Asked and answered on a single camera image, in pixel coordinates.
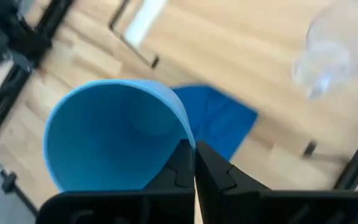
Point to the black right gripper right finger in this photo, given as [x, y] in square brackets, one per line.
[259, 207]

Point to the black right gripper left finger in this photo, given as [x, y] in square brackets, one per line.
[120, 207]

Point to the light blue plastic cup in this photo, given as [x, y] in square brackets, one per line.
[110, 137]

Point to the clear glass mug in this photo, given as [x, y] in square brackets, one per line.
[328, 62]

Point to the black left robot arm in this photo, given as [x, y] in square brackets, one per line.
[14, 34]

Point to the blue cloth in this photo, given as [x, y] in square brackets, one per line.
[219, 121]

